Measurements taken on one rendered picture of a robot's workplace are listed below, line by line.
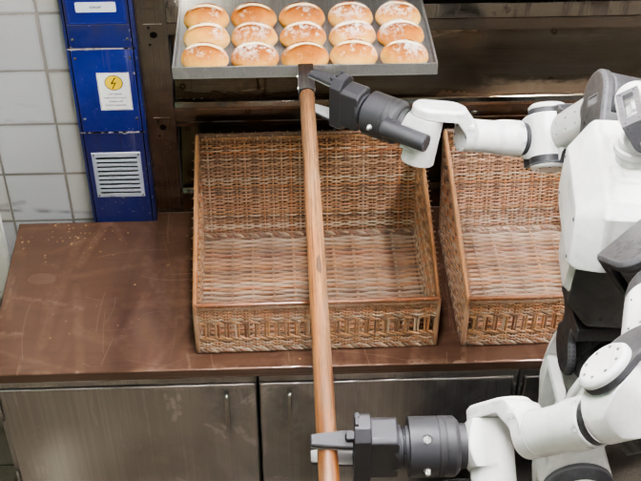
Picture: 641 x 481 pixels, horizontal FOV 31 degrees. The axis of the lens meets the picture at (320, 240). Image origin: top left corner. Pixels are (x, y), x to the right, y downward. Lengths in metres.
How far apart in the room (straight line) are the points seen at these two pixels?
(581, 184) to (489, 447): 0.46
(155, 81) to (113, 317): 0.56
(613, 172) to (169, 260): 1.35
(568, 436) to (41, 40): 1.66
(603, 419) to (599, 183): 0.47
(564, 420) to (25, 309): 1.60
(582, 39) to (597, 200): 1.05
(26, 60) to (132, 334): 0.68
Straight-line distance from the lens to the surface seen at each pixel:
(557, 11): 2.77
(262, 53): 2.44
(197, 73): 2.44
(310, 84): 2.36
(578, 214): 1.87
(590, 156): 1.93
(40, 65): 2.81
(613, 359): 1.53
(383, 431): 1.67
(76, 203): 3.05
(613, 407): 1.52
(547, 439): 1.60
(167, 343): 2.71
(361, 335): 2.65
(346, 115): 2.32
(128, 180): 2.95
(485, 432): 1.70
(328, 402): 1.74
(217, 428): 2.81
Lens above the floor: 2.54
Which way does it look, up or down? 42 degrees down
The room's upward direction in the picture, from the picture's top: straight up
